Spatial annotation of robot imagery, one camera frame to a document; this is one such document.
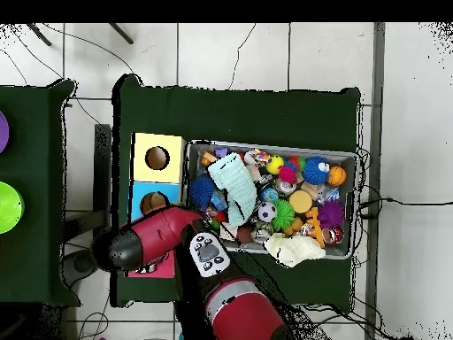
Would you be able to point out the wooden three-hole box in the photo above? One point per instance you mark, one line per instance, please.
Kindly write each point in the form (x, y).
(141, 170)

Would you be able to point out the black and white soccer ball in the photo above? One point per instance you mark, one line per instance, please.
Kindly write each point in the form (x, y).
(267, 211)

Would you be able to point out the black tripod leg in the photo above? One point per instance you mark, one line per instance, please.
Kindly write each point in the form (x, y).
(121, 33)
(39, 34)

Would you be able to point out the black upright panel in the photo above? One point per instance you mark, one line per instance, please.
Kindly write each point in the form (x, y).
(102, 159)

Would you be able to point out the dark green tablecloth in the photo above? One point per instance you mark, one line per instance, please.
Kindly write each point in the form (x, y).
(230, 113)
(35, 248)

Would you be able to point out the purple bowl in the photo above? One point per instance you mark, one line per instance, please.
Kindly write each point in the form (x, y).
(3, 132)

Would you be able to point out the orange toy burger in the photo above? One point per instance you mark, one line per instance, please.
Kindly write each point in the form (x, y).
(300, 201)

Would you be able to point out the blue spiky rubber ball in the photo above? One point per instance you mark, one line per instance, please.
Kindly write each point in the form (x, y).
(201, 189)

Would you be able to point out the cream knitted cloth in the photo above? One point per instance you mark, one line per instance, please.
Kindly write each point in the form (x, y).
(293, 249)

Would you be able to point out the orange basketball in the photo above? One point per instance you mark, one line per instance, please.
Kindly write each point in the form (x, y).
(336, 176)

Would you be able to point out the clear mesh toy bin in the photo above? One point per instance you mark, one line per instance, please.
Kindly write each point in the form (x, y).
(194, 163)

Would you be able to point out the purple spiky rubber ball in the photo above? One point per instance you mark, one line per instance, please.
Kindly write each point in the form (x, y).
(331, 214)

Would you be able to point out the pink spiky rubber ball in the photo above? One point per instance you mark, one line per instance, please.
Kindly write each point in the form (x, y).
(287, 174)

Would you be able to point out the lime green bowl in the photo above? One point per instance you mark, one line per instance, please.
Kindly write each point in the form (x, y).
(10, 209)

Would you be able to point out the blue googly-eyed spiky ball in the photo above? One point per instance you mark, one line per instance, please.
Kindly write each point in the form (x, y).
(315, 170)

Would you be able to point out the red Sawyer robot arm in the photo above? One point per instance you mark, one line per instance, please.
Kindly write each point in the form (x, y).
(244, 315)

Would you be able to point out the small green spiky ball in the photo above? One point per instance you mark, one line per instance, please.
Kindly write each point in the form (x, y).
(283, 214)

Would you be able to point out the mint knitted cloth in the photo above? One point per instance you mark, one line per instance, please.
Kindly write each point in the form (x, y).
(233, 184)

